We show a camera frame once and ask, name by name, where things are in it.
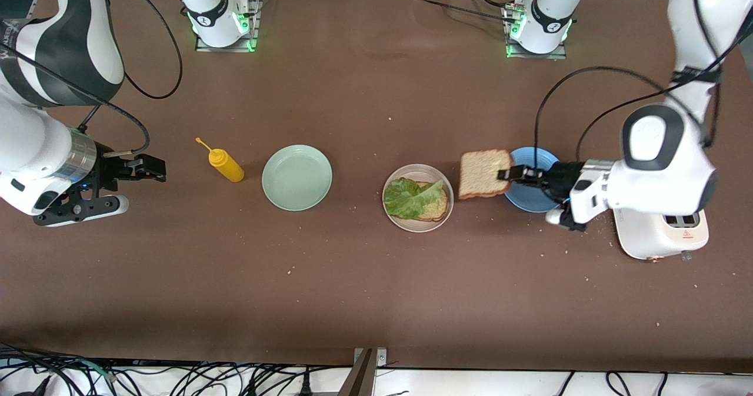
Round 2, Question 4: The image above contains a bread slice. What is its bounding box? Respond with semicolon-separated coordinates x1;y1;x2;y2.
458;149;514;201
400;178;449;222

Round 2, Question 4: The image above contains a yellow squeeze sauce bottle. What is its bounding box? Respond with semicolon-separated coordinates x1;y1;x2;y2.
196;137;245;183

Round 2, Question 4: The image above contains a green lettuce leaf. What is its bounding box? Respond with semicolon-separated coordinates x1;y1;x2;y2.
384;177;445;220

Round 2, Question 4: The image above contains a blue plate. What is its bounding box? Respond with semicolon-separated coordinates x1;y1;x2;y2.
503;147;561;213

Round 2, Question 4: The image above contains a beige plate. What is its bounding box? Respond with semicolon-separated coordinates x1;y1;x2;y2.
382;164;455;232

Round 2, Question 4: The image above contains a pale green plate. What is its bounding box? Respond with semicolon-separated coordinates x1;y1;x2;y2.
262;145;333;212

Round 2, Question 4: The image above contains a white toaster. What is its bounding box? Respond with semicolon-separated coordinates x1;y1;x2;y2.
612;208;710;263

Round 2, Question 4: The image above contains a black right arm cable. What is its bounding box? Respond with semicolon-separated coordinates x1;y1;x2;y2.
0;0;184;158

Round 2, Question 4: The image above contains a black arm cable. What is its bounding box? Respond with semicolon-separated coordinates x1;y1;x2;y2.
532;0;753;167
0;0;184;158

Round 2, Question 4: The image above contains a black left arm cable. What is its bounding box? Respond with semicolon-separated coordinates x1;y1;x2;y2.
532;0;753;167

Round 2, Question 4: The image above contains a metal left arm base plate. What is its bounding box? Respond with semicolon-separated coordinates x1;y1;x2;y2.
503;5;568;60

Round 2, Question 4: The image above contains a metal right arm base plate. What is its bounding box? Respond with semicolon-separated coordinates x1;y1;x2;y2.
195;0;259;52

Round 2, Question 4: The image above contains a black cable on table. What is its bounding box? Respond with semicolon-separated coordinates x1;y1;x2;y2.
421;0;518;23

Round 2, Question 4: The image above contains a teal floor cable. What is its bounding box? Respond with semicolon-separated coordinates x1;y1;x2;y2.
74;358;121;382

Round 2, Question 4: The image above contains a black cable connector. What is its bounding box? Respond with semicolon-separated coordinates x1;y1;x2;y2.
15;375;54;396

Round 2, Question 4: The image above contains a grey aluminium profile bracket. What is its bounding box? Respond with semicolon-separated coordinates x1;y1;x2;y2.
338;348;389;396

